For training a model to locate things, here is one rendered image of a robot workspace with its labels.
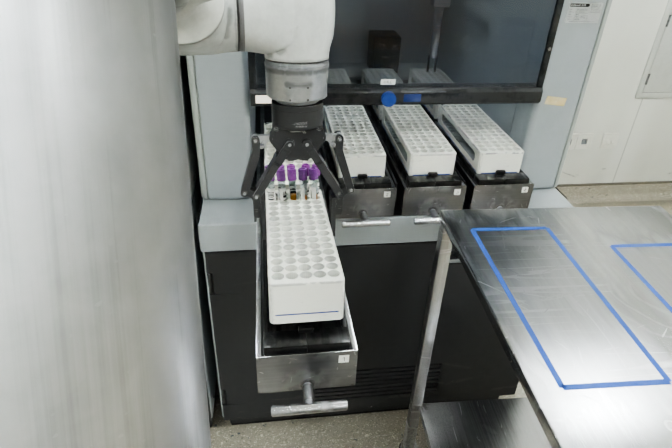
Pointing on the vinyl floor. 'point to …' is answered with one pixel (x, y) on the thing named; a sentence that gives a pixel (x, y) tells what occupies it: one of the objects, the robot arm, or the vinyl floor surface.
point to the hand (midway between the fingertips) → (298, 222)
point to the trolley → (560, 328)
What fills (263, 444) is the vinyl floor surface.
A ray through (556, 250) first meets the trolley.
